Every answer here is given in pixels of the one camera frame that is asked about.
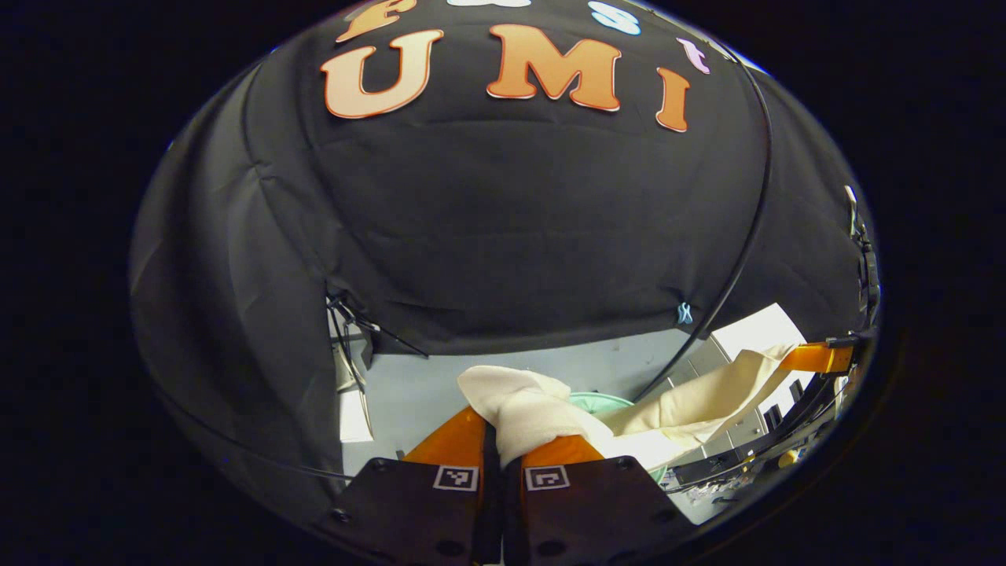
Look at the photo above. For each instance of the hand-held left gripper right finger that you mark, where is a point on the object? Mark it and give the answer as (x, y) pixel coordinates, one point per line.
(511, 527)

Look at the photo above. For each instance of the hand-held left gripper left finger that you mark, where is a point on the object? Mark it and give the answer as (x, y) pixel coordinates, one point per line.
(489, 519)

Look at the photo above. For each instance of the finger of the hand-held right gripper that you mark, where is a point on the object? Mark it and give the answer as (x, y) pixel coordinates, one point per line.
(817, 358)

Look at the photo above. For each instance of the cream shirt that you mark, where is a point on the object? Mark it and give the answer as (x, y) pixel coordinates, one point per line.
(534, 417)

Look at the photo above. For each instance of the black clothes rack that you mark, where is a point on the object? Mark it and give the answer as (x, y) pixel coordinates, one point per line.
(728, 289)

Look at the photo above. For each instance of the small blue clip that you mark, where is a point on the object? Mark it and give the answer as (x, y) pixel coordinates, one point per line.
(685, 313)

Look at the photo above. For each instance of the black backdrop cloth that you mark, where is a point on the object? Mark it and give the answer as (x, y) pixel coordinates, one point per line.
(511, 236)

